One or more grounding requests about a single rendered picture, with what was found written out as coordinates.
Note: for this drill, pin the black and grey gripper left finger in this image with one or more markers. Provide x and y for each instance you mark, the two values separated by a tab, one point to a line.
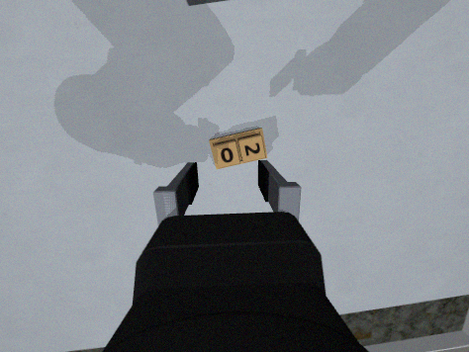
174	199

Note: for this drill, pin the tan wooden cube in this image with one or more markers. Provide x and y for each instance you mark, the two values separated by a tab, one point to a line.
251	147
226	153

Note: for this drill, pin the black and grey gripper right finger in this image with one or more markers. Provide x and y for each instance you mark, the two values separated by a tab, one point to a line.
282	196

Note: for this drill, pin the tan shallow rectangular tray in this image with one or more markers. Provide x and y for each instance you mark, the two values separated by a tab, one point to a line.
235	136

